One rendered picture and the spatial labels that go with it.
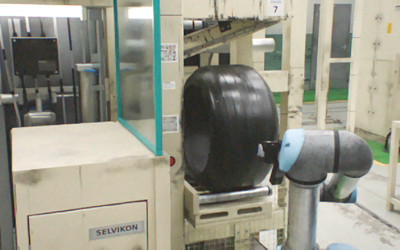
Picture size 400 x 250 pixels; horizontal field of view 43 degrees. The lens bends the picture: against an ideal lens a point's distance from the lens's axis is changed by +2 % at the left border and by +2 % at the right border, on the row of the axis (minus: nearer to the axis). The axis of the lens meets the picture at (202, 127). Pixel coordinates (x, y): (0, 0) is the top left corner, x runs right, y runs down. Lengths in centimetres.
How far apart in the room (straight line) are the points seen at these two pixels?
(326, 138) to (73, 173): 66
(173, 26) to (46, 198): 95
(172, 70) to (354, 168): 93
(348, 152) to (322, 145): 7
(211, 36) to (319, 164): 130
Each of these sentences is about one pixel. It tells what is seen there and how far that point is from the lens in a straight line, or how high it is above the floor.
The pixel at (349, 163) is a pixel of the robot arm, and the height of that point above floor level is 127.
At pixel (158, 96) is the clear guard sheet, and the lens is 132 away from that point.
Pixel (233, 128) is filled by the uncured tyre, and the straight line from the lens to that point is 193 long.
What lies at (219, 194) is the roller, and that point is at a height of 91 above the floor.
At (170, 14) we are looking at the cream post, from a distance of 200.
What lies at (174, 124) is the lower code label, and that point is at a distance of 204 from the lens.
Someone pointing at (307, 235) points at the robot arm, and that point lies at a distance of 150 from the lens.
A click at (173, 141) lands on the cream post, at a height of 114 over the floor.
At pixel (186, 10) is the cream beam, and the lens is 230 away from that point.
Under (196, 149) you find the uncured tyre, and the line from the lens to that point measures 243.
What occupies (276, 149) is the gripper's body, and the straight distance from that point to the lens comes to 183.
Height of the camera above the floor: 162
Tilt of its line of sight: 12 degrees down
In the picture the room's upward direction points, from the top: straight up
